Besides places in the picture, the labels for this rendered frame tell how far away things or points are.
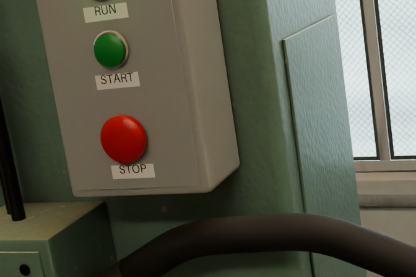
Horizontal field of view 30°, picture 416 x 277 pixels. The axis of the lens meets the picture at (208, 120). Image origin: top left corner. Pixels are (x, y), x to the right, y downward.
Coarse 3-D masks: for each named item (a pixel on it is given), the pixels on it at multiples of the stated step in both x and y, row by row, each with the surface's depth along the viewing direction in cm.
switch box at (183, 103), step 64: (64, 0) 48; (128, 0) 46; (192, 0) 47; (64, 64) 49; (128, 64) 47; (192, 64) 46; (64, 128) 50; (192, 128) 47; (128, 192) 50; (192, 192) 48
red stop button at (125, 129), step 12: (108, 120) 48; (120, 120) 47; (132, 120) 47; (108, 132) 48; (120, 132) 47; (132, 132) 47; (144, 132) 47; (108, 144) 48; (120, 144) 47; (132, 144) 47; (144, 144) 47; (120, 156) 48; (132, 156) 48
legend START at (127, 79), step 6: (132, 72) 47; (96, 78) 48; (102, 78) 48; (108, 78) 48; (114, 78) 48; (120, 78) 48; (126, 78) 47; (132, 78) 47; (138, 78) 47; (102, 84) 48; (108, 84) 48; (114, 84) 48; (120, 84) 48; (126, 84) 48; (132, 84) 47; (138, 84) 47
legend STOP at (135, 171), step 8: (112, 168) 49; (120, 168) 49; (128, 168) 49; (136, 168) 49; (144, 168) 48; (152, 168) 48; (120, 176) 49; (128, 176) 49; (136, 176) 49; (144, 176) 49; (152, 176) 48
